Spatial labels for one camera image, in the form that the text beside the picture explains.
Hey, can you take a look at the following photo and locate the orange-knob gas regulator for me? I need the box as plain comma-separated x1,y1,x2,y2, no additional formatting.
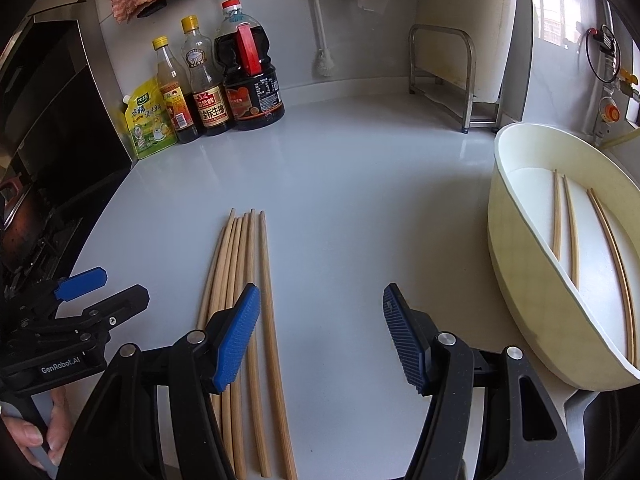
597,95,622,125

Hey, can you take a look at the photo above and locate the wooden chopstick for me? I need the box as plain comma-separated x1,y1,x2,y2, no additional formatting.
590,187,638,358
551,169,563,261
586,188,633,361
562,174,581,291

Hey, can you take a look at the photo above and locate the metal board rack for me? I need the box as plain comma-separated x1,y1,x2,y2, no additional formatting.
407,24,503,133

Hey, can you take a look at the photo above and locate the small yellow-capped vinegar bottle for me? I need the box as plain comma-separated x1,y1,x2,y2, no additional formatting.
152,36,203,145

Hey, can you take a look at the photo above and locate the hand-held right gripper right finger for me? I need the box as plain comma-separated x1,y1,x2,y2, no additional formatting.
382,282,586,480

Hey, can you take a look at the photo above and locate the red cooking pot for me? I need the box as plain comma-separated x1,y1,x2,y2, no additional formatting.
0,172,43,261

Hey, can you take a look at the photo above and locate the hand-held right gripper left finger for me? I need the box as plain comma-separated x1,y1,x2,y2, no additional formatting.
56,282,262,480

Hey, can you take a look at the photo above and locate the person's left hand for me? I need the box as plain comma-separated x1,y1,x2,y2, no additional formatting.
0,387,70,471

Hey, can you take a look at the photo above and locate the yellow-capped soy sauce bottle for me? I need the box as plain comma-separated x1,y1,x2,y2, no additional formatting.
180,15,232,137

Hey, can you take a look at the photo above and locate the black cabled gas device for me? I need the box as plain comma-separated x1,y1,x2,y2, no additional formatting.
585,24,622,83

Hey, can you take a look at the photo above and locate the white cutting board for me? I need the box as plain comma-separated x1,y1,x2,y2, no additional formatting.
414,0,521,106

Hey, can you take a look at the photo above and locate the cream round basin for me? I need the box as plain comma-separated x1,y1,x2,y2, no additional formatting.
487,121,640,392

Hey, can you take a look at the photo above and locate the green yellow seasoning pouch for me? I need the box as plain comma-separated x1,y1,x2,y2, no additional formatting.
119,77,178,161

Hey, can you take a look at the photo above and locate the white-handled dish brush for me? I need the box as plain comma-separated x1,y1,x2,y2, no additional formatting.
303,0,337,78

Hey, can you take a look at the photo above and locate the brass gas valve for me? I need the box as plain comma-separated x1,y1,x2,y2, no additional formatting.
617,67,640,100

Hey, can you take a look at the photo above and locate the pile of wooden chopsticks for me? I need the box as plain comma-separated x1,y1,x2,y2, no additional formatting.
196,207,299,480

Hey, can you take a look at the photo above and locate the large red-handled soy sauce jug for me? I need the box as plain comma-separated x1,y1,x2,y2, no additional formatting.
214,0,286,132

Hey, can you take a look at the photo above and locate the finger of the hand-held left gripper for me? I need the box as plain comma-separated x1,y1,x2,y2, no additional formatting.
12,266,109,312
54,284,151,347

